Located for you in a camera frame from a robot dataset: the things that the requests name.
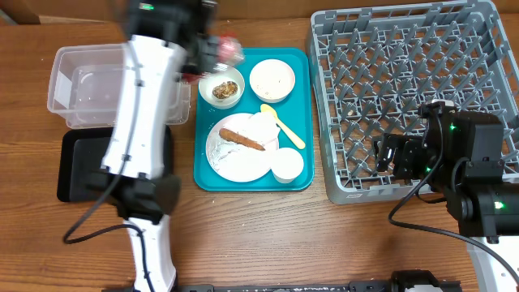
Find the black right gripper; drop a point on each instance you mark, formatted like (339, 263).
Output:
(406, 151)

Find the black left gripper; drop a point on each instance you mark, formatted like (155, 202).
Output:
(212, 45)

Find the red foil wrapper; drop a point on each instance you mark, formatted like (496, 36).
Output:
(230, 51)

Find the brown sausage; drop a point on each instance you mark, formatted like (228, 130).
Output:
(234, 137)

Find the white napkin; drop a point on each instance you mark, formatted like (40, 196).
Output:
(259, 127)

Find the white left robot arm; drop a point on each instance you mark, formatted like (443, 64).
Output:
(165, 41)

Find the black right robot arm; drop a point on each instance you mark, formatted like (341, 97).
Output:
(459, 156)

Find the grey dishwasher rack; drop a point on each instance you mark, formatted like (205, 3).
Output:
(372, 67)

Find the white bowl with food scraps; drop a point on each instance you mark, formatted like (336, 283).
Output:
(207, 84)

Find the brown food scraps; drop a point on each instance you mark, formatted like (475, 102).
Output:
(225, 90)

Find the pink empty bowl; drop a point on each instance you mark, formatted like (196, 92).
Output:
(272, 80)

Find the yellow plastic spoon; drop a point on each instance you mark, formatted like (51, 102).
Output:
(296, 140)

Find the teal plastic tray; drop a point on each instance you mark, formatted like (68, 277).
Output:
(295, 112)

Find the white round plate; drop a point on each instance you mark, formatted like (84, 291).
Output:
(246, 175)

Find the clear plastic bin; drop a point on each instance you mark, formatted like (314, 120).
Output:
(86, 81)

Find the white plastic cup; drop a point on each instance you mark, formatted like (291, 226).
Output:
(287, 165)

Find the black tray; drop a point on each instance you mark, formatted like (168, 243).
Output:
(80, 163)

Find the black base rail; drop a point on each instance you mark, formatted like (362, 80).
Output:
(416, 280)

